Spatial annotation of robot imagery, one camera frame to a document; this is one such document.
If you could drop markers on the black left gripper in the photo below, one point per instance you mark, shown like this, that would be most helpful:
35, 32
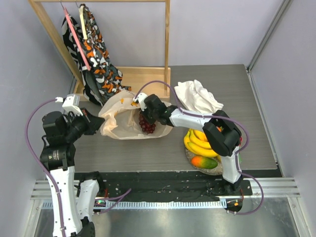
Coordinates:
92, 122

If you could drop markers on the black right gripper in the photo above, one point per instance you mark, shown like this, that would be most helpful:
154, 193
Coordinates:
146, 116

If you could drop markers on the dark red fake grapes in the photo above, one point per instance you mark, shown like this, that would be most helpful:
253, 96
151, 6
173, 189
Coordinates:
146, 127

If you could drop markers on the translucent plastic shopping bag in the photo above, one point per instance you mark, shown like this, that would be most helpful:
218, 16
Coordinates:
121, 119

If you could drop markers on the yellow fake banana bunch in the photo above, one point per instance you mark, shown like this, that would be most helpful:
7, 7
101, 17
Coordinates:
197, 146

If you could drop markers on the green fake mango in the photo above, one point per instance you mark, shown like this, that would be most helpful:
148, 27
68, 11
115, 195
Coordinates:
204, 162

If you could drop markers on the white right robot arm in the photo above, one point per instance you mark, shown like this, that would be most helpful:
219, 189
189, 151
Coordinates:
221, 132

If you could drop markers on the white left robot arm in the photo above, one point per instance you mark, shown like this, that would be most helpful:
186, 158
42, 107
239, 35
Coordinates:
72, 205

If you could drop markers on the wooden clothes rack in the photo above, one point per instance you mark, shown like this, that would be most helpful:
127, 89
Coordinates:
135, 76

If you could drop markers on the white crumpled cloth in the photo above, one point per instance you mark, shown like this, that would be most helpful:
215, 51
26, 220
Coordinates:
196, 98

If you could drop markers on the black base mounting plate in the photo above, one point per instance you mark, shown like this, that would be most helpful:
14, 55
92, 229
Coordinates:
169, 186

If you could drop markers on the speckled ceramic plate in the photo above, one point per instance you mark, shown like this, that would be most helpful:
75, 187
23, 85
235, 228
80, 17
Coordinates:
216, 171

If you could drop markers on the orange camouflage patterned garment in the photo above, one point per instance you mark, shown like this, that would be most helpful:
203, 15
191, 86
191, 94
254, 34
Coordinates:
104, 80

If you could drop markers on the pink clothes hanger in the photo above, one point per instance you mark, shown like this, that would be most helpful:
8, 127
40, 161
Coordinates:
76, 39

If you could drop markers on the cream clothes hanger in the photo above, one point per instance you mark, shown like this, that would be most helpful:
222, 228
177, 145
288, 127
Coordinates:
81, 17

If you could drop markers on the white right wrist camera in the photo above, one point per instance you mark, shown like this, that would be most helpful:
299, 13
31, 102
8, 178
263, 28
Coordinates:
140, 99

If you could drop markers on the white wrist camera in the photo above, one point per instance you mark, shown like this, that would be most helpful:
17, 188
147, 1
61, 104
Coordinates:
70, 104
140, 99

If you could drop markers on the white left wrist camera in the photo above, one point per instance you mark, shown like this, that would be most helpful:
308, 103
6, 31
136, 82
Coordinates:
70, 104

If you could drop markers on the white slotted cable duct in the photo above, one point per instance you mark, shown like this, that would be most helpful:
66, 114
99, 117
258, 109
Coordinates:
123, 205

